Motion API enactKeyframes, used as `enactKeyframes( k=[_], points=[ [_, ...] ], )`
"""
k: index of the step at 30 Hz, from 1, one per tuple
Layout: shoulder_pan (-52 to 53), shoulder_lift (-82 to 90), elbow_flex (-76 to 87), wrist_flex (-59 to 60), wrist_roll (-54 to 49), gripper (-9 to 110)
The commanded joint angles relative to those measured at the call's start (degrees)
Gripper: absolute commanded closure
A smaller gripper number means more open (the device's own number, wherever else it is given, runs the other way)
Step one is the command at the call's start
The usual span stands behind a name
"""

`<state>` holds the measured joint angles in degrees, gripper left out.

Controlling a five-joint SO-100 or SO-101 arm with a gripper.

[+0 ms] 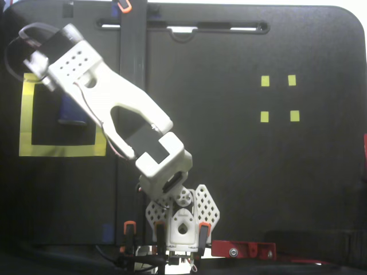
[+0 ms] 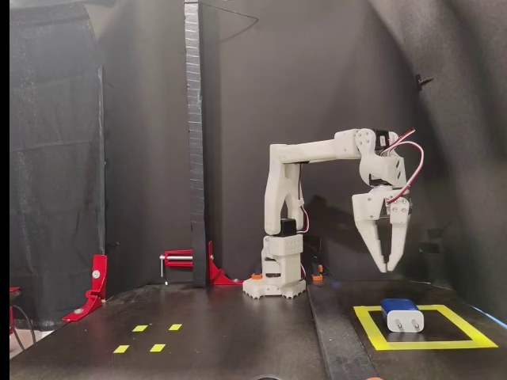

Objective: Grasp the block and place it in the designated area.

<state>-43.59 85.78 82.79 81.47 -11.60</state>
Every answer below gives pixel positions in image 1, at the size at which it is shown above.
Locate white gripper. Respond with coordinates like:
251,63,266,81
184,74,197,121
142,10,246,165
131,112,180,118
22,52,49,76

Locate blue and white charger block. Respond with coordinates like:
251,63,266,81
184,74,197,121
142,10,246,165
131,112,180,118
57,94,88,125

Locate yellow tape square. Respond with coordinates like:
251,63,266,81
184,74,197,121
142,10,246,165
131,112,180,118
18,73,107,158

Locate black table strip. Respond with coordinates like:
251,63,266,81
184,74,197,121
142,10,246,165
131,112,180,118
116,0,147,245

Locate orange black spring clamp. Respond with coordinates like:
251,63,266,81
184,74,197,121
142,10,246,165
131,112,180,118
199,222,212,256
154,221,167,253
123,220,137,256
113,0,133,14

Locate black power cable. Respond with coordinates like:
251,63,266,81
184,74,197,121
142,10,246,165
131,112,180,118
94,243,173,273

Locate red corner bracket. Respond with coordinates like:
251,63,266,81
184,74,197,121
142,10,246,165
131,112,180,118
211,239,253,258

